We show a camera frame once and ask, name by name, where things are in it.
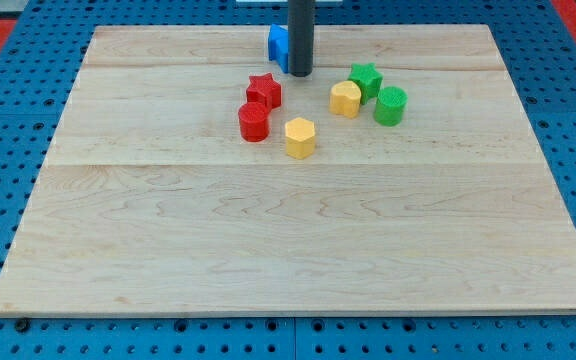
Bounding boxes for red star block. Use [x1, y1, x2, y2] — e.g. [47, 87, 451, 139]
[246, 73, 282, 111]

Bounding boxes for yellow hexagon block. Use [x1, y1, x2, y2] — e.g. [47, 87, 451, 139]
[285, 117, 316, 159]

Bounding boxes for blue block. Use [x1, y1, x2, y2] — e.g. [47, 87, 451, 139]
[267, 24, 289, 73]

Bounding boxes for red cylinder block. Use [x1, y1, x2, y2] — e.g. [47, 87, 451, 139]
[238, 102, 270, 142]

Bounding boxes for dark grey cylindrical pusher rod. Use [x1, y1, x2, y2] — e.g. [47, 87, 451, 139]
[287, 0, 315, 77]

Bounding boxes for green star block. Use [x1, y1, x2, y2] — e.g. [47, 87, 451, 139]
[348, 63, 383, 105]

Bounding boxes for light wooden board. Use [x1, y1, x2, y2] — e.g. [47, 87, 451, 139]
[0, 25, 576, 318]

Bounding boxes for green cylinder block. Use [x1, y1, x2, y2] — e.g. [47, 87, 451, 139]
[373, 86, 408, 126]

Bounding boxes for yellow heart block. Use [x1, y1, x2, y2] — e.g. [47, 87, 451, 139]
[329, 80, 362, 118]

